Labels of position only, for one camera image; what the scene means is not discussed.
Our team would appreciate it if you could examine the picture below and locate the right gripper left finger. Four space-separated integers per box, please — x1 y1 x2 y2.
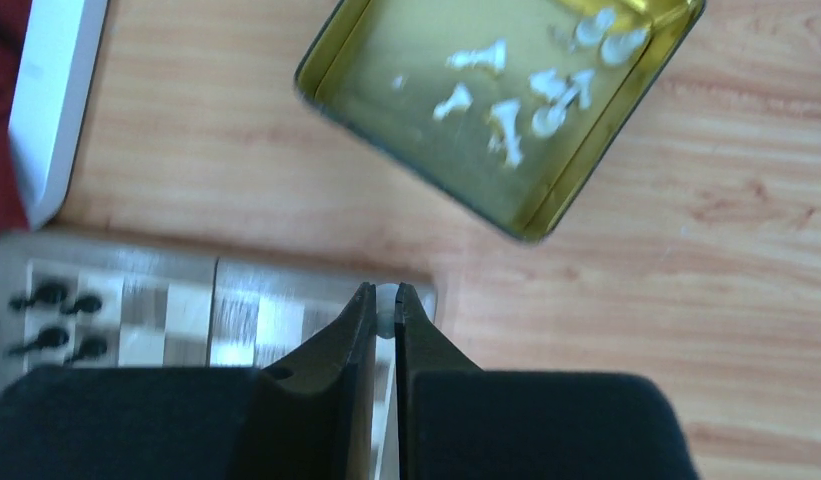
260 282 376 479

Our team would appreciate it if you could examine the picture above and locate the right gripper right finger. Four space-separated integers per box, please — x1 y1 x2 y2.
393 283 480 479

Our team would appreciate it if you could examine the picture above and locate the white pawn chess piece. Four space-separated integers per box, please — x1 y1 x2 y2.
376 283 399 339

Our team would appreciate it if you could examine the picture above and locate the yellow metal tin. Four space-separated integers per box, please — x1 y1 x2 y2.
295 1 705 243

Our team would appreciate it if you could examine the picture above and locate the wooden chess board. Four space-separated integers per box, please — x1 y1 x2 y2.
0 230 437 479

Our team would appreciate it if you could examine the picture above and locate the black chess pieces row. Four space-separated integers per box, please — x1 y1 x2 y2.
6 281 109 365

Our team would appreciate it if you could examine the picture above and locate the pile of white chess pieces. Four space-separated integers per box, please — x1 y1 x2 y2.
393 1 654 171

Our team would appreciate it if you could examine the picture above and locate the white rack base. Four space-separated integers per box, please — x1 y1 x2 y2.
9 0 109 230

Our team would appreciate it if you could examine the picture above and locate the red t-shirt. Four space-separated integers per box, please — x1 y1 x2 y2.
0 0 31 232

